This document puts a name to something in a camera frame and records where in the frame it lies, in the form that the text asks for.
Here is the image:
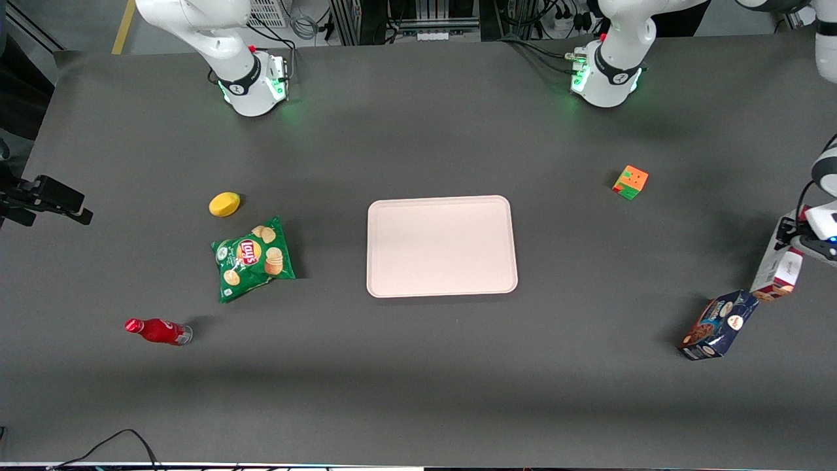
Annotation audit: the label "black cables at arm base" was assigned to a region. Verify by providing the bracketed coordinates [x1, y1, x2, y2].
[497, 34, 589, 74]
[208, 16, 298, 86]

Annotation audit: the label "aluminium equipment rack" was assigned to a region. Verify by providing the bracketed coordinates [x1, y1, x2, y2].
[329, 0, 486, 46]

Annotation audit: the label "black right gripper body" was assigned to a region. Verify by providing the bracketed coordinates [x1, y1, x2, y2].
[0, 183, 41, 227]

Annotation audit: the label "black cable at table edge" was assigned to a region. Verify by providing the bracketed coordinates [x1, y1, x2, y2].
[47, 428, 162, 471]

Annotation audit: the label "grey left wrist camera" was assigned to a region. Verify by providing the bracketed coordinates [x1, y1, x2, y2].
[794, 234, 837, 264]

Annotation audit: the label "yellow lemon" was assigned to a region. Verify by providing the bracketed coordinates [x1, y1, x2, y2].
[209, 192, 241, 218]

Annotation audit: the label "grey coiled cable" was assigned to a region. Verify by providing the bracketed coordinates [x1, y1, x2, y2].
[290, 10, 322, 41]

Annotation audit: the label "red cookie box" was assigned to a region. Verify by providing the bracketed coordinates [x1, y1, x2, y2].
[750, 219, 804, 302]

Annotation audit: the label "black cables at right arm base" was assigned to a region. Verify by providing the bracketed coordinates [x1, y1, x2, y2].
[208, 16, 298, 86]

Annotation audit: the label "pale pink plastic tray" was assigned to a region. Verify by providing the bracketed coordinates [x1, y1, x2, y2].
[366, 195, 519, 299]

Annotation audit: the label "green chips bag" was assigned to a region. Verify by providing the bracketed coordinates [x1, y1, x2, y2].
[211, 217, 296, 304]

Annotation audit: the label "white mesh basket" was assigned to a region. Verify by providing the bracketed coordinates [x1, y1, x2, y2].
[247, 0, 290, 29]

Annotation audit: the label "red cola bottle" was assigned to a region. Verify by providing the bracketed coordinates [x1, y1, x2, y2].
[124, 318, 194, 347]

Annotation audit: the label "orange green puzzle cube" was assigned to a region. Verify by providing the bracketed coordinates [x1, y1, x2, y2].
[612, 165, 649, 200]

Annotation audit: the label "dark blue cookie box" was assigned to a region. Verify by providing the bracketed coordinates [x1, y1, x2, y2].
[678, 290, 760, 362]

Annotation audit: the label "black cables at left arm base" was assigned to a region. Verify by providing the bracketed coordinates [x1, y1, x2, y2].
[497, 34, 589, 74]

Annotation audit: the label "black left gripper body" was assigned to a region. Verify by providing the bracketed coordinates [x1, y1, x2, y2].
[788, 218, 813, 254]

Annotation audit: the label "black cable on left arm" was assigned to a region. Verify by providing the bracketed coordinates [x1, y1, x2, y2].
[794, 134, 837, 226]

